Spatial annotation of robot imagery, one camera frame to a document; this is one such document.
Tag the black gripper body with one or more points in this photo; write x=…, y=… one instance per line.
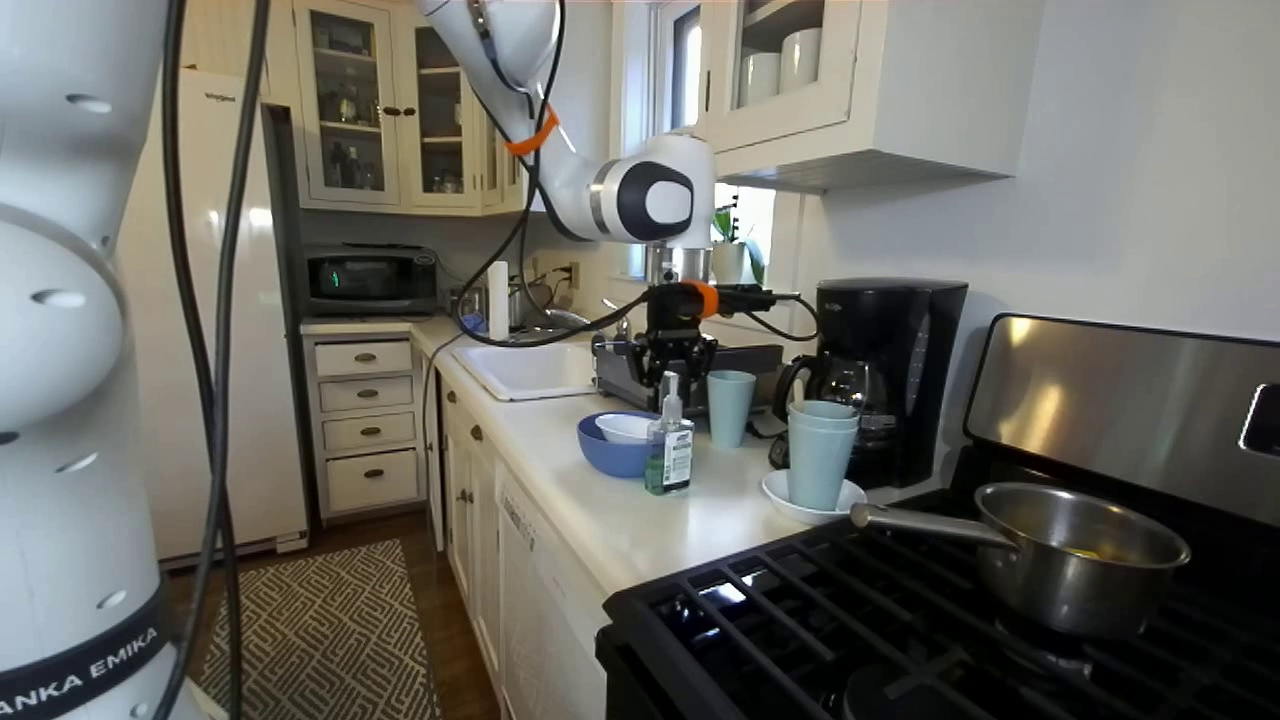
x=674, y=343

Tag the clear pump soap bottle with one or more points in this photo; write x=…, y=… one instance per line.
x=674, y=459

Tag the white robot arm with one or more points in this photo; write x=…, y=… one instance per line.
x=658, y=194

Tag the steel dish rack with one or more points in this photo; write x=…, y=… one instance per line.
x=631, y=366

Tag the teal cup near rack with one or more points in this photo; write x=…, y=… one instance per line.
x=728, y=401

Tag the white plant pot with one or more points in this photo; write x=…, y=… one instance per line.
x=733, y=254

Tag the blue bowl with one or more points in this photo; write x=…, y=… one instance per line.
x=618, y=441

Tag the white kitchen sink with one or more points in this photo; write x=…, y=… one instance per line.
x=528, y=373

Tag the teal cup on saucer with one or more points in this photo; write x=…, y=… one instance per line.
x=822, y=438

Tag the white saucer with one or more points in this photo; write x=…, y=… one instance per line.
x=811, y=496

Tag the paper towel roll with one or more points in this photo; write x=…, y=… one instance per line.
x=498, y=300

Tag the black coffee maker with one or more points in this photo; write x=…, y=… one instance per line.
x=884, y=349

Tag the white drawer cabinet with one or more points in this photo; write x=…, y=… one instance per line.
x=364, y=397

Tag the black gas stove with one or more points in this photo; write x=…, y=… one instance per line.
x=899, y=627

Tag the black microwave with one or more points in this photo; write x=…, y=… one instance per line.
x=368, y=283

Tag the steel saucepan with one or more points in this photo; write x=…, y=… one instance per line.
x=1058, y=557

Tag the patterned green floor rug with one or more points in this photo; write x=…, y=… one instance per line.
x=325, y=637

